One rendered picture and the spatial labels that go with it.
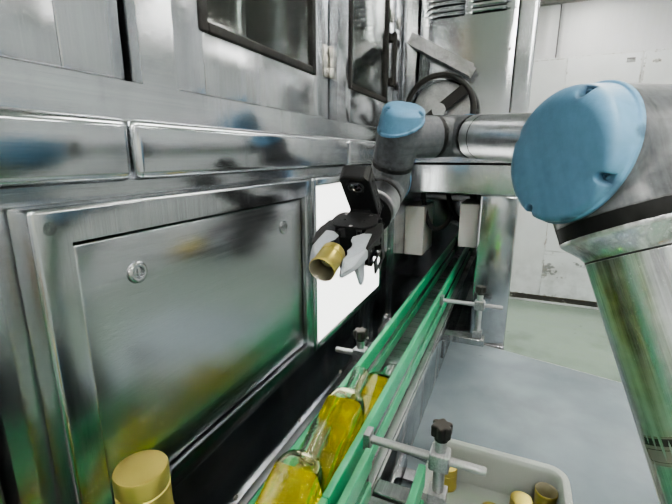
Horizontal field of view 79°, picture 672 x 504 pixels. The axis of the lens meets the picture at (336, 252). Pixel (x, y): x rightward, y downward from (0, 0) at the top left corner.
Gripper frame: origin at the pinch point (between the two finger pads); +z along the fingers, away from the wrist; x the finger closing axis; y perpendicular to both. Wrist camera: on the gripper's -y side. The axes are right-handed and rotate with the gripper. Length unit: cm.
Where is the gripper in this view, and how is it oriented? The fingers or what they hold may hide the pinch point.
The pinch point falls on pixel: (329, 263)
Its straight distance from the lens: 54.1
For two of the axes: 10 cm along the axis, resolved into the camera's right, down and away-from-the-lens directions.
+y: 1.1, 8.4, 5.2
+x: -9.3, -1.0, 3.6
